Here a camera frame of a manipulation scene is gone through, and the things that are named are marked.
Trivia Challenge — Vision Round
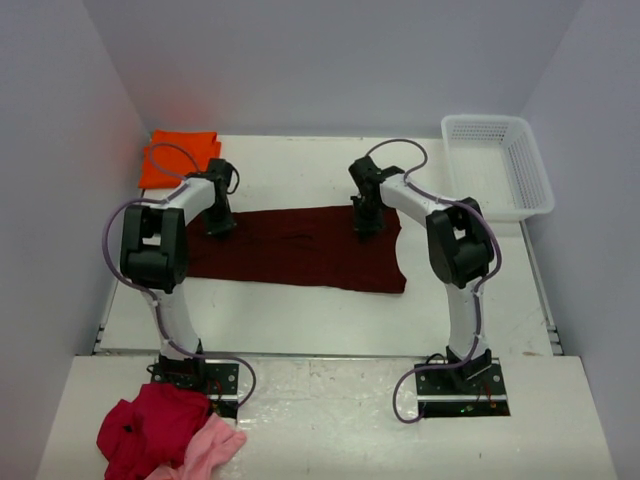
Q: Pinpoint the dark red t-shirt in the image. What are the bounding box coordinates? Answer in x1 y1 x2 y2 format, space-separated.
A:
187 206 406 294

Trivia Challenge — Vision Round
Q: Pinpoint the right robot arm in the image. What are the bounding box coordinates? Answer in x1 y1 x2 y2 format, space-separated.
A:
348 156 495 383

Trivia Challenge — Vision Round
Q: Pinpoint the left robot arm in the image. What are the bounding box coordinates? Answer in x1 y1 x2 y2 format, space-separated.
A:
115 159 240 362

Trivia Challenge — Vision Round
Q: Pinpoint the orange folded t-shirt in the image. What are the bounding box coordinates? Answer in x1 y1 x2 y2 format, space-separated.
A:
138 130 222 190

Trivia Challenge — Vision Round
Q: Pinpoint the white plastic basket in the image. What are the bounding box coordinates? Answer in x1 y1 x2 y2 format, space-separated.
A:
441 114 555 222

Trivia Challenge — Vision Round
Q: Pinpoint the pink crumpled t-shirt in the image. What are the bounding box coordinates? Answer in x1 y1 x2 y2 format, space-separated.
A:
147 414 247 480

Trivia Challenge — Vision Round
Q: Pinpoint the crimson crumpled t-shirt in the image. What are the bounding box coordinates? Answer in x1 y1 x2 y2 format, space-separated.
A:
96 383 210 479

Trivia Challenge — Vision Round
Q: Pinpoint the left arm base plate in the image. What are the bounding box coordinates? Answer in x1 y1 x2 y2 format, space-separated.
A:
147 356 239 420

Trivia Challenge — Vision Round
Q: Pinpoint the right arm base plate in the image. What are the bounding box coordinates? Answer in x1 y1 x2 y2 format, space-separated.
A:
415 359 511 419

